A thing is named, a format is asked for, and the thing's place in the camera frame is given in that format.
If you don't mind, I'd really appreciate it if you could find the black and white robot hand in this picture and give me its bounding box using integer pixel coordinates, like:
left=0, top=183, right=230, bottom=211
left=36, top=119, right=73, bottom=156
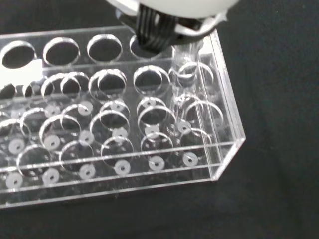
left=104, top=0, right=239, bottom=53

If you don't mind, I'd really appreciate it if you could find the clear acrylic test tube rack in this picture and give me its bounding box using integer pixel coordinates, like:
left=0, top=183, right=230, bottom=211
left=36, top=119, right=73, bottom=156
left=0, top=24, right=247, bottom=209

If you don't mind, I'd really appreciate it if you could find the black bench cloth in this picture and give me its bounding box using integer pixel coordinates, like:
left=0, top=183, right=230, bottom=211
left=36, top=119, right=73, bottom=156
left=0, top=0, right=319, bottom=239

